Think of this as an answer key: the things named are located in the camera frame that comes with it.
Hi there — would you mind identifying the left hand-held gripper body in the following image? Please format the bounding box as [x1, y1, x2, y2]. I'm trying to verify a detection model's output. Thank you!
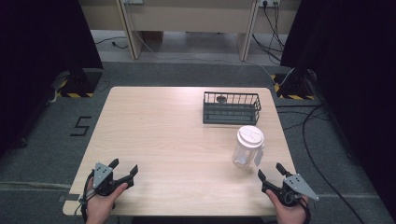
[92, 161, 126, 197]

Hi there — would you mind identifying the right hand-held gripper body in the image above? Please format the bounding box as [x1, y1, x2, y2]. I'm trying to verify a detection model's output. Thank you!
[274, 173, 320, 208]

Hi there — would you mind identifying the clear cup with white lid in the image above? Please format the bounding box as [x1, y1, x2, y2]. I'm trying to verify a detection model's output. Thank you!
[231, 124, 266, 169]

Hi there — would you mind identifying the black wire basket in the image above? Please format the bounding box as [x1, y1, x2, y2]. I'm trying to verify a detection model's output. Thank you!
[202, 91, 262, 126]

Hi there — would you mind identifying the person's right hand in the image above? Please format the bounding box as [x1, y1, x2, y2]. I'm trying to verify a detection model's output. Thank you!
[264, 189, 310, 224]

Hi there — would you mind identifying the person's left hand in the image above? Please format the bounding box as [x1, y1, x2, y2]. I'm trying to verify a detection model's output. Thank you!
[85, 179, 129, 224]

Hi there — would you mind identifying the grey tape strip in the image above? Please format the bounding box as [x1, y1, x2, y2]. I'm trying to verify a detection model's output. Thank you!
[57, 192, 81, 203]

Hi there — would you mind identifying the black stand with hazard stripes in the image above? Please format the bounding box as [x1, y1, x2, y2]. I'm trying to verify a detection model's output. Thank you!
[270, 68, 316, 101]
[56, 67, 104, 99]

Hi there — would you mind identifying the dark curtain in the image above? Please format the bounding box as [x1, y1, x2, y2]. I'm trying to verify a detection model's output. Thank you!
[279, 0, 396, 216]
[0, 0, 105, 158]

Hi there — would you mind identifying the beige wooden desk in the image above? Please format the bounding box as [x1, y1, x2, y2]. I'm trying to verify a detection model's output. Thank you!
[78, 0, 303, 62]

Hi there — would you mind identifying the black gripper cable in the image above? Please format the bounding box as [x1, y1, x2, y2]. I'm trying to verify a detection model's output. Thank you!
[78, 173, 95, 224]
[299, 197, 313, 224]

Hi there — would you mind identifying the long black floor cable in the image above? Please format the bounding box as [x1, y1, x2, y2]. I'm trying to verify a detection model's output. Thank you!
[275, 104, 367, 224]

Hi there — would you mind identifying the black cable with plug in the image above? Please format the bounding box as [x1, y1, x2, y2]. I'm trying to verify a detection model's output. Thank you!
[93, 35, 129, 50]

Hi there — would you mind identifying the bundle of black cables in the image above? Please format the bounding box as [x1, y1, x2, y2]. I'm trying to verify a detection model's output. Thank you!
[251, 1, 287, 64]

